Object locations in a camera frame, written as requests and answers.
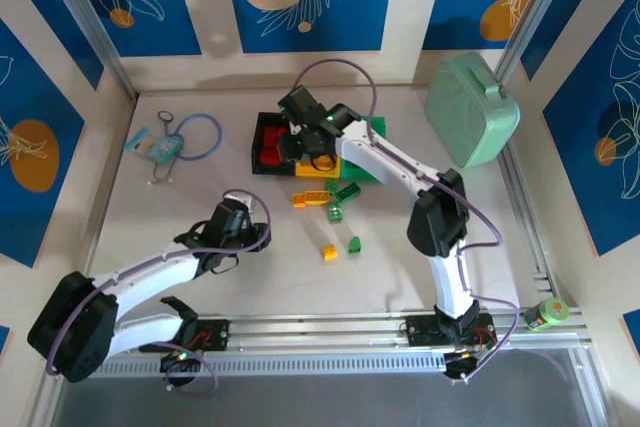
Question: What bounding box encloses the dark green lego brick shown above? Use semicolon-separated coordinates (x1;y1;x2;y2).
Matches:
335;181;362;204

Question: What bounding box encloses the black plastic bin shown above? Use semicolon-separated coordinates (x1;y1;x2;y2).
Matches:
249;111;301;178

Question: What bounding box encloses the yellow plastic bin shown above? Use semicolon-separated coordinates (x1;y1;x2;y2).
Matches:
294;156;346;181

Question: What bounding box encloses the green plastic bin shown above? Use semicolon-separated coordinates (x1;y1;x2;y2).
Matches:
340;115;390;184

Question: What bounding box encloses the blue white card packet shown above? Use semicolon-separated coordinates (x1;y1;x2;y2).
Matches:
123;126;182;164

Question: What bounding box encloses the blue stethoscope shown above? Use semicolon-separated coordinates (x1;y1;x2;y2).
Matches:
147;110;224;186

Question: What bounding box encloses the black left connector board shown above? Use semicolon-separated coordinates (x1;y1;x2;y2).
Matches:
159;350;204;374

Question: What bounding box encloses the black connector board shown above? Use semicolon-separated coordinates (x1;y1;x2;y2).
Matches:
442;350;496;381
159;350;204;374

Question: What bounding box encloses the mint green carry case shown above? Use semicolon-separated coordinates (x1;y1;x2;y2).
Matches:
423;50;521;171

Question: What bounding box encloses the black right connector board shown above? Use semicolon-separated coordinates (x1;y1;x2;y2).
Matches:
442;350;496;381

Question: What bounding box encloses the green tape roll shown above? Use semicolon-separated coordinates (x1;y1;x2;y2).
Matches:
522;296;571;333

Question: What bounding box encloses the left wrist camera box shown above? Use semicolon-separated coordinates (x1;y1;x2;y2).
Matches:
209;190;259;243

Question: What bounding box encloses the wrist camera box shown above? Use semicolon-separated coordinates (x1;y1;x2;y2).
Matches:
277;86;329;128
209;190;259;243

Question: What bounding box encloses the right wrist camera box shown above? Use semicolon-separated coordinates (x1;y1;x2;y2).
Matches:
277;86;329;128

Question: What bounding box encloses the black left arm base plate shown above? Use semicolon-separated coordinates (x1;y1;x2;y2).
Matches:
138;319;231;353

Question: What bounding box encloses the aluminium frame rail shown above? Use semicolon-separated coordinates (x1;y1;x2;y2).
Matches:
42;307;596;359

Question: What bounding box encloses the slotted grey cable duct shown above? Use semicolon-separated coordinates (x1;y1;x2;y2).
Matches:
59;352;451;379

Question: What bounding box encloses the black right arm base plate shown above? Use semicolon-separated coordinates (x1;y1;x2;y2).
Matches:
405;314;496;348

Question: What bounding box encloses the aluminium frame post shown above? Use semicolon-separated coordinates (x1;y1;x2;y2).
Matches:
494;0;576;83
35;0;140;101

